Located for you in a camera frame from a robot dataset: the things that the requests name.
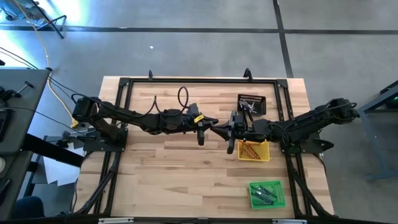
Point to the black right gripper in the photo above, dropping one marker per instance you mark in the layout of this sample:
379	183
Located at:
241	130

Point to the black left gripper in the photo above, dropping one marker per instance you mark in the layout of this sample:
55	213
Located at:
194	121

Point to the grey crayon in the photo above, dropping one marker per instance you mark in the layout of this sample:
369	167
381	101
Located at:
245	104
244	109
251	108
248	106
252	104

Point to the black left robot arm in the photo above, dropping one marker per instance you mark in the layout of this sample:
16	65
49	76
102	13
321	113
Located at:
124	116

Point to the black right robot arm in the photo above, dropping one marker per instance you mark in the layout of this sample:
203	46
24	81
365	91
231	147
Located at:
311	123

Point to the yellow label tag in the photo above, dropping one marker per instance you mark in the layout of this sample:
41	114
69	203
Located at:
199	118

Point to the yellow slotted plastic basket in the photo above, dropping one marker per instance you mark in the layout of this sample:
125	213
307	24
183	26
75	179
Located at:
264	154

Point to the black slotted plastic basket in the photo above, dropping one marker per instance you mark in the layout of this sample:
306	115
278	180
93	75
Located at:
262	104

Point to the green slotted plastic basket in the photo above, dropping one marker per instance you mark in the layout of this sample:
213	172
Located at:
280	194

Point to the workbench with blue legs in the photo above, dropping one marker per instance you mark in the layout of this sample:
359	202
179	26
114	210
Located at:
373	143

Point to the white paper sheets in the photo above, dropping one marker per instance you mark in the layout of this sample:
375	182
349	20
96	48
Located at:
59	174

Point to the black steel beam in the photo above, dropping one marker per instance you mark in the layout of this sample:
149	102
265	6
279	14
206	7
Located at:
53	151

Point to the dark grey side table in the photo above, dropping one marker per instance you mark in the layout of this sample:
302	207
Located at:
28	118

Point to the black stand legs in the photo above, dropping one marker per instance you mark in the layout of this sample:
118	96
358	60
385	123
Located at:
53	23

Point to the person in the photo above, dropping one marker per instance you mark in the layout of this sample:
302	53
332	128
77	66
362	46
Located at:
28	207

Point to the black clamp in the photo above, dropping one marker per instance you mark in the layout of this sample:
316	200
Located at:
9	94

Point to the white tape roll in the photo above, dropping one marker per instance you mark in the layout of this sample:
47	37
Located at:
2	165

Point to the black aluminium table frame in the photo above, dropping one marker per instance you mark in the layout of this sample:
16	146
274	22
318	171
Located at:
202	81

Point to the silver metal bracket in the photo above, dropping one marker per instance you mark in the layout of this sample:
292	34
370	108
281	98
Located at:
115	220
289	221

